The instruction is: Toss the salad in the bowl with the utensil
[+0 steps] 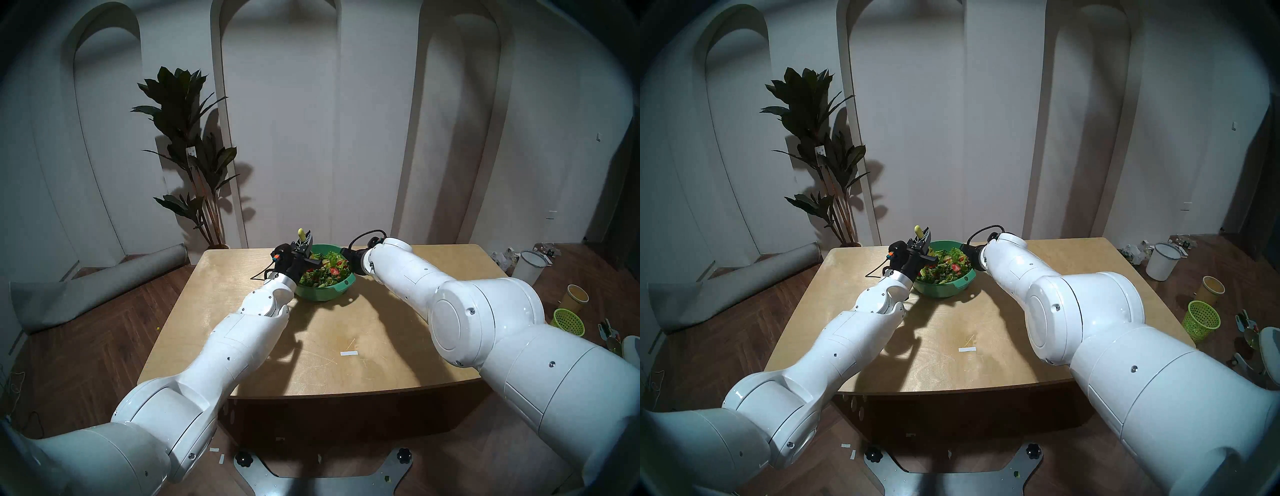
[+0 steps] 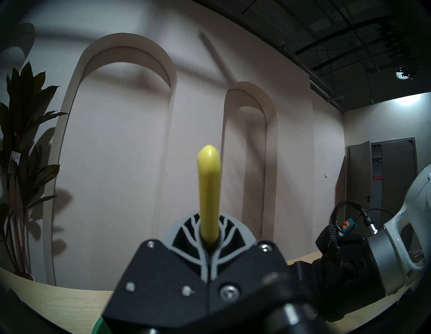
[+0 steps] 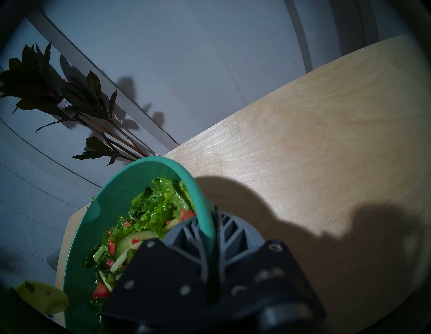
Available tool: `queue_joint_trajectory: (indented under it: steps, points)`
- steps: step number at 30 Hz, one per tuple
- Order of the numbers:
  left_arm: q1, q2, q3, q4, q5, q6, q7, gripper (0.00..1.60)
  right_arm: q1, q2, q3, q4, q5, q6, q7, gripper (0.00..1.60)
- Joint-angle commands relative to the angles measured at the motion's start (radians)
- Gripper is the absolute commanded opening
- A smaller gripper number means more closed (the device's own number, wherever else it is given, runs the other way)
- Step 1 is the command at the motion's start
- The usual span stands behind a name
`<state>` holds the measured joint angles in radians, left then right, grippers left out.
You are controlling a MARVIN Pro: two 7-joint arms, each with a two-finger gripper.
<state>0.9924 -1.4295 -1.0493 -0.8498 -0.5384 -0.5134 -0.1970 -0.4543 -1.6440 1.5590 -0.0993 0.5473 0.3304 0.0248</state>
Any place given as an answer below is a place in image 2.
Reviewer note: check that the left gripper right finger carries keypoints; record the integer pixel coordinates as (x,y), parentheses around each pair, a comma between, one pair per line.
(256,276)

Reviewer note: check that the tall potted plant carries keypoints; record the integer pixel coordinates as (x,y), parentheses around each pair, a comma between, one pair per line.
(23,134)

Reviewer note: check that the green plastic salad bowl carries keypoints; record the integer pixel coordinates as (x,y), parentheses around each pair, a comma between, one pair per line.
(98,326)

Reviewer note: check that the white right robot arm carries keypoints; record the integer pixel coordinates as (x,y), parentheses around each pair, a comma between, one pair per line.
(414,208)

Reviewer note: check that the grey double door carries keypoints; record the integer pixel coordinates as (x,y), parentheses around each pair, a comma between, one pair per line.
(394,175)

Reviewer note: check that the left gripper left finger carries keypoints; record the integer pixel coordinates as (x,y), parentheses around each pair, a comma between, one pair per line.
(161,279)

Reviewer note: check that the round ceiling lamp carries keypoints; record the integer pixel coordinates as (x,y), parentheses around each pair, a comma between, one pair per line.
(403,74)

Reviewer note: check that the yellow plastic utensil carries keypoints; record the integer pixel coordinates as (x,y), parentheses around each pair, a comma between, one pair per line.
(209,188)

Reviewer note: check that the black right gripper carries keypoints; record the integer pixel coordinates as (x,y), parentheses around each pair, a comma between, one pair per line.
(343,269)

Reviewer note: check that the black ceiling pipe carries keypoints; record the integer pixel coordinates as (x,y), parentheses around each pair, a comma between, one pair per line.
(336,35)

